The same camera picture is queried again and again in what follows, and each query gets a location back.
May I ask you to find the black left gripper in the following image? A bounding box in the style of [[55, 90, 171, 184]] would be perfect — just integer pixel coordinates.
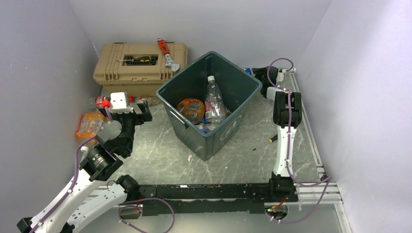
[[100, 99, 152, 154]]

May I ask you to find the large orange bottle front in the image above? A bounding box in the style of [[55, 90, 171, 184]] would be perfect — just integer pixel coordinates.
[[176, 99, 205, 124]]

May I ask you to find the tall clear bottle white cap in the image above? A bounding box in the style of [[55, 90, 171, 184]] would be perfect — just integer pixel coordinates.
[[204, 76, 226, 123]]

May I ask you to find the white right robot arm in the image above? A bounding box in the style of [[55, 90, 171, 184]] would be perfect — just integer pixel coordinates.
[[252, 67, 302, 201]]

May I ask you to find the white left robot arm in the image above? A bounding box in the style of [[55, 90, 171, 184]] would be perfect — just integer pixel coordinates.
[[17, 97, 153, 233]]

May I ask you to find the dark green plastic bin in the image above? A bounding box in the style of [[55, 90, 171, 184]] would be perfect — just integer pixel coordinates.
[[156, 51, 262, 161]]

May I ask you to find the small clear bottle red cap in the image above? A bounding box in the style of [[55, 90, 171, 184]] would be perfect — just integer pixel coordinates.
[[139, 97, 161, 107]]

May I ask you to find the tan plastic toolbox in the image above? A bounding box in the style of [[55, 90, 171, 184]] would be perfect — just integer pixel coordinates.
[[93, 43, 176, 97]]

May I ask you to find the clear bottle red label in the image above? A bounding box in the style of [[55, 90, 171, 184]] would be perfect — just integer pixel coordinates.
[[87, 96, 110, 111]]

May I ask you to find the black yellow screwdriver in toolbox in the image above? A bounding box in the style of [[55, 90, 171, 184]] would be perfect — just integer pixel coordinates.
[[118, 56, 151, 62]]

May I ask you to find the crushed orange bottle left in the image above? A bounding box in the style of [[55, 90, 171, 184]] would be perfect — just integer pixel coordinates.
[[75, 112, 106, 140]]

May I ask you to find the black yellow screwdriver on table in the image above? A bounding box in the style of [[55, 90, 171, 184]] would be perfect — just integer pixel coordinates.
[[253, 135, 278, 151]]

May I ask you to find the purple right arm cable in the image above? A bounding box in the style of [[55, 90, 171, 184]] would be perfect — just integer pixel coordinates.
[[266, 58, 332, 225]]

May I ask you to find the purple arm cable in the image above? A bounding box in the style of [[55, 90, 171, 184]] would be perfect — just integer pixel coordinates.
[[29, 106, 113, 233], [266, 58, 332, 225]]

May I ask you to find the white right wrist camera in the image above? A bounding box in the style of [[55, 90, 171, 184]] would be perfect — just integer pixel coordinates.
[[276, 72, 285, 83]]

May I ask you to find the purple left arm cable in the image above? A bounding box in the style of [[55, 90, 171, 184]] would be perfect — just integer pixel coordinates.
[[29, 106, 113, 233]]

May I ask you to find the red handled adjustable wrench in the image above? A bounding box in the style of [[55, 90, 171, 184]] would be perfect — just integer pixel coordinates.
[[157, 37, 180, 72]]

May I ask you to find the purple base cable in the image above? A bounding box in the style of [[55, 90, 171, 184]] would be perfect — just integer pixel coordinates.
[[117, 198, 175, 233]]

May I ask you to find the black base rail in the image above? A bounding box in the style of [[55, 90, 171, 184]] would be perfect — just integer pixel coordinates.
[[138, 183, 286, 216]]

